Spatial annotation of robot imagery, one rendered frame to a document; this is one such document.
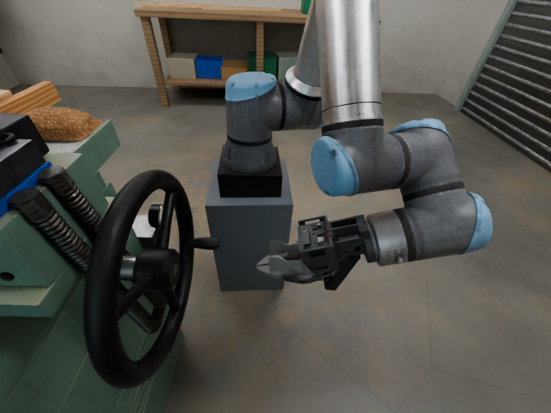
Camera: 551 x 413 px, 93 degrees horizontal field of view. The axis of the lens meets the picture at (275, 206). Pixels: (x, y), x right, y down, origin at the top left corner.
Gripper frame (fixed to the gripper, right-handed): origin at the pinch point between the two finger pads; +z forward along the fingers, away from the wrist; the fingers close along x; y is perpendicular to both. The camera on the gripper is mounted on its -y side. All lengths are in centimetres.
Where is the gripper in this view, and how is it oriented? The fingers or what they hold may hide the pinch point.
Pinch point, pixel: (264, 268)
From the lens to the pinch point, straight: 51.6
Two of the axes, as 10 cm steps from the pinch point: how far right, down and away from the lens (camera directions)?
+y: -3.0, -7.1, -6.4
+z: -9.5, 2.2, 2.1
